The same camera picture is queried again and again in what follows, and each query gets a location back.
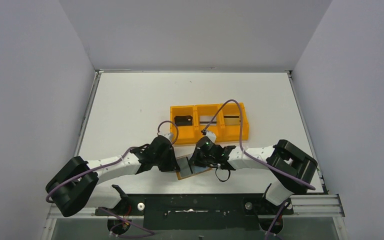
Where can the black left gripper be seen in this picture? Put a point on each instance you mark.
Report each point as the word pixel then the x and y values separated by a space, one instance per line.
pixel 173 158

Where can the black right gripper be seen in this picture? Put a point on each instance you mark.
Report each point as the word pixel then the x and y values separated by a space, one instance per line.
pixel 196 159

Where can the orange leather card holder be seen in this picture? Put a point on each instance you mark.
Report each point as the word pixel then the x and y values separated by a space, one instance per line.
pixel 192 174

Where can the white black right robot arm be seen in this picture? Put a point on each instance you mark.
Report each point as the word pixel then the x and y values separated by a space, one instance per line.
pixel 293 168

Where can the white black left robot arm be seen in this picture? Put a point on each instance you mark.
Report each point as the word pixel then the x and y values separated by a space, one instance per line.
pixel 80 184

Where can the silver card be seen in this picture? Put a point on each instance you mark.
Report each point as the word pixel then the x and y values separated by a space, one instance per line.
pixel 205 120

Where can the black card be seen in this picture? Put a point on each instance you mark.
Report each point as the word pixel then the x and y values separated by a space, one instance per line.
pixel 183 120

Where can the gold card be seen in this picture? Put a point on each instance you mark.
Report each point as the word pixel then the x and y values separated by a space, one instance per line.
pixel 232 120

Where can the yellow right plastic bin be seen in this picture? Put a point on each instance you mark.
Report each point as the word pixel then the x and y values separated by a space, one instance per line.
pixel 232 133

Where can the yellow middle plastic bin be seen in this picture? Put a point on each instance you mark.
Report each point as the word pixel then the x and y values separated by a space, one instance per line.
pixel 211 110

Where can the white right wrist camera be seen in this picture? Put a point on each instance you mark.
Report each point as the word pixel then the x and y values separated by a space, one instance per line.
pixel 209 134

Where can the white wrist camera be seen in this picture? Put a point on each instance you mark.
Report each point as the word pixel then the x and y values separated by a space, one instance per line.
pixel 168 135
pixel 209 134

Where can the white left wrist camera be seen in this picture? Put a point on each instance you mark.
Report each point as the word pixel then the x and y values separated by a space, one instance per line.
pixel 168 135

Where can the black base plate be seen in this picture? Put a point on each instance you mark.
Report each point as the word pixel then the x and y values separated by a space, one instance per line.
pixel 248 211

